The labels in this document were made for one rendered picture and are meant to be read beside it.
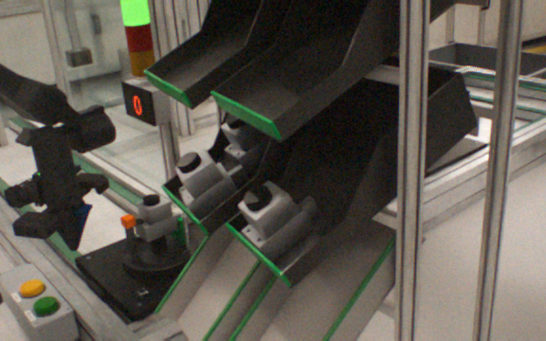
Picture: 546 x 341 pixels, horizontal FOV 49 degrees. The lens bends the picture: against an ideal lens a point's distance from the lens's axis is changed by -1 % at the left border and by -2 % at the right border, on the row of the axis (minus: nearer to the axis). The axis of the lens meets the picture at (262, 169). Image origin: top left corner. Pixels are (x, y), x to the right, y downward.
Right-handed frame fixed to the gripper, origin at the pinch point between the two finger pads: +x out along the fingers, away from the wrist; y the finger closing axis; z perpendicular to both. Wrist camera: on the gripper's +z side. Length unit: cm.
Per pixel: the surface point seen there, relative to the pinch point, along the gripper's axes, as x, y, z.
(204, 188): -15.3, 10.8, -30.1
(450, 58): 30, -246, -55
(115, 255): 11.3, -11.2, 0.2
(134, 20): -28.9, -29.8, -0.5
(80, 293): 12.5, -0.3, 1.2
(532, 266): 22, -39, -75
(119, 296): 11.3, 0.3, -7.3
